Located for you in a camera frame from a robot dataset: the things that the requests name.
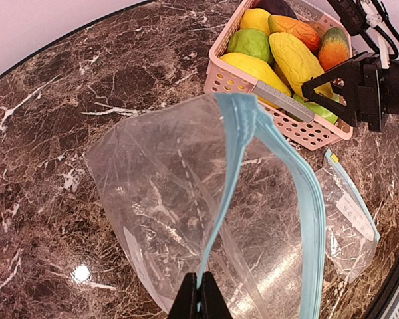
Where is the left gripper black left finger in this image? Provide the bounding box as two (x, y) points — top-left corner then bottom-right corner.
(168, 273), (198, 319)

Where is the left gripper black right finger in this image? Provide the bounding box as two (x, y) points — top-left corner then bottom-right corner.
(199, 272), (233, 319)

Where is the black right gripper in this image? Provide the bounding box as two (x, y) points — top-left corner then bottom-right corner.
(301, 52), (399, 132)

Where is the large yellow toy fruit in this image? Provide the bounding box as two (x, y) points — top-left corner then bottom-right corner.
(269, 32), (325, 100)

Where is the green toy lime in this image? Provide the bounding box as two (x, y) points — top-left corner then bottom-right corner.
(293, 94), (338, 124)
(227, 29), (275, 65)

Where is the clear zip bag yellow slider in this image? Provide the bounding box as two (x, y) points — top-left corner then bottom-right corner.
(85, 93), (325, 318)

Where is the clear zip bag on table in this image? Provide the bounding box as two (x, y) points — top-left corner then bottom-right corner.
(315, 150), (380, 283)

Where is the green orange toy mango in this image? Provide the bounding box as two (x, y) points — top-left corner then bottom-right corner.
(318, 27), (350, 72)

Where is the brown toy potato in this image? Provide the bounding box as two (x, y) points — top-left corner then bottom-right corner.
(306, 21), (327, 38)

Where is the red orange toy mango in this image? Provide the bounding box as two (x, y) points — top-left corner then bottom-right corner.
(268, 15), (321, 54)

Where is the yellow toy banana piece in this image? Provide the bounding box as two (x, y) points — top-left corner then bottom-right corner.
(220, 53), (292, 98)

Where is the dark purple toy fruit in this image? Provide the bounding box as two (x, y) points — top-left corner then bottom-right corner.
(256, 0), (297, 19)

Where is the yellow toy fruit front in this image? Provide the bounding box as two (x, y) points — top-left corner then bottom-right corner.
(240, 8), (271, 35)

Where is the pink perforated plastic basket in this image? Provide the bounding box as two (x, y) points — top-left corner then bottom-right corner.
(204, 0), (353, 150)

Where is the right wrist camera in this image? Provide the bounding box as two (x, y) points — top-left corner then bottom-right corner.
(328, 0), (399, 60)

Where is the black front frame rail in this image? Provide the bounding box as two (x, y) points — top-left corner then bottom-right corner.
(364, 255), (399, 318)

